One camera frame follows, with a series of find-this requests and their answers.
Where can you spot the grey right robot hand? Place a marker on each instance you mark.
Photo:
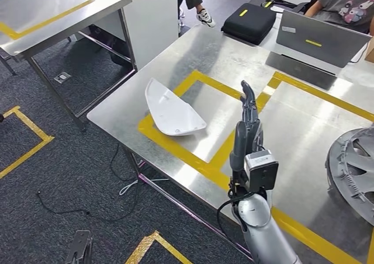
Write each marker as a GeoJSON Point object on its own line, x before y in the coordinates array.
{"type": "Point", "coordinates": [251, 134]}

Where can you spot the white curved plastic part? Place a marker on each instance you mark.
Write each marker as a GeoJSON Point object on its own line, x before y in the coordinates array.
{"type": "Point", "coordinates": [172, 113]}

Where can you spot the stainless steel workbench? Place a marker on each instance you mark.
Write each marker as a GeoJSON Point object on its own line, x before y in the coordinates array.
{"type": "Point", "coordinates": [292, 138]}

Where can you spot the yellow tape on workbench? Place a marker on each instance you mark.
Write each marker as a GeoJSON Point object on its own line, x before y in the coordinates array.
{"type": "Point", "coordinates": [175, 150]}

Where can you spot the black carrying case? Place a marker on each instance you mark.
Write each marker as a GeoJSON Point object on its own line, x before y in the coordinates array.
{"type": "Point", "coordinates": [248, 24]}

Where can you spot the grey carrying case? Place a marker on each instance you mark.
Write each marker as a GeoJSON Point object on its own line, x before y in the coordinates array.
{"type": "Point", "coordinates": [321, 38]}

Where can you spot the flat black case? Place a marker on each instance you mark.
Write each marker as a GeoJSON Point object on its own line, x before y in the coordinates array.
{"type": "Point", "coordinates": [274, 3]}

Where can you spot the grey wheel hubcap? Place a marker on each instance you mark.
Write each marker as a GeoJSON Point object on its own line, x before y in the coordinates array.
{"type": "Point", "coordinates": [353, 169]}

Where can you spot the white desk with metal legs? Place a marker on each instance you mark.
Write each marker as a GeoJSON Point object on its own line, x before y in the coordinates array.
{"type": "Point", "coordinates": [152, 26]}

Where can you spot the yellow floor tape square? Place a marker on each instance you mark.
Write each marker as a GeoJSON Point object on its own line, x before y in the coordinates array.
{"type": "Point", "coordinates": [149, 241]}

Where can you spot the cardboard box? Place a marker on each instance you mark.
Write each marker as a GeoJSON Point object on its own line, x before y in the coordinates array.
{"type": "Point", "coordinates": [370, 49]}

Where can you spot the black bag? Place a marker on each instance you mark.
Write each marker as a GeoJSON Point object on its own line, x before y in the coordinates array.
{"type": "Point", "coordinates": [119, 51]}

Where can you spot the metal floor outlet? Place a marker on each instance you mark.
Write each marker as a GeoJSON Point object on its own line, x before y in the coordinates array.
{"type": "Point", "coordinates": [62, 77]}

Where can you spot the yellow tape on table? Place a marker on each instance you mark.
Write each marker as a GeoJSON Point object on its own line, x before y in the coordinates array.
{"type": "Point", "coordinates": [52, 18]}

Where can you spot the yellow floor tape corner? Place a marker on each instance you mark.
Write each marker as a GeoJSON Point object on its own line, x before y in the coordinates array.
{"type": "Point", "coordinates": [32, 128]}

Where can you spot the stainless steel table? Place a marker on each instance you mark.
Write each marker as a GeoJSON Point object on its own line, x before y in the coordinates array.
{"type": "Point", "coordinates": [44, 3]}

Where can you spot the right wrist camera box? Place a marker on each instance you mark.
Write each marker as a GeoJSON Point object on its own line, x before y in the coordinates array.
{"type": "Point", "coordinates": [261, 171]}

